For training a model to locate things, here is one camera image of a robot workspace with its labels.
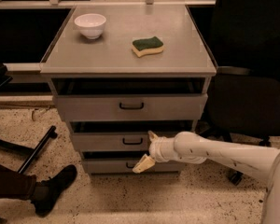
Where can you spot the white ceramic bowl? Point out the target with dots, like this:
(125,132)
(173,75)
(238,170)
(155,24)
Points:
(90,25)

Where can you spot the person leg brown trousers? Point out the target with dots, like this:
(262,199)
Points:
(24,187)

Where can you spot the black shoe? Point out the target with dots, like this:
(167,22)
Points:
(57,185)

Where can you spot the green yellow sponge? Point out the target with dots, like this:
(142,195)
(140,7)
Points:
(147,46)

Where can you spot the grey bottom drawer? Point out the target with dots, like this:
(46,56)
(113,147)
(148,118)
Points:
(118,166)

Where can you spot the black office chair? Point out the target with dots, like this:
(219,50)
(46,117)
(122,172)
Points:
(244,39)

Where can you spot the black chair base left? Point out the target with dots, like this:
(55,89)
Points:
(29,153)

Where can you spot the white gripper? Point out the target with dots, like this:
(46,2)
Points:
(155,149)

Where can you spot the grey drawer cabinet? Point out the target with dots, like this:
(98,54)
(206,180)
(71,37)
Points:
(108,66)

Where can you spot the grey top drawer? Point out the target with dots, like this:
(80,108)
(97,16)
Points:
(130,107)

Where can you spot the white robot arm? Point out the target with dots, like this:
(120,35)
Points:
(262,163)

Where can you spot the grey drawer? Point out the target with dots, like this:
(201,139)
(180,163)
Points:
(114,141)
(118,166)
(130,107)

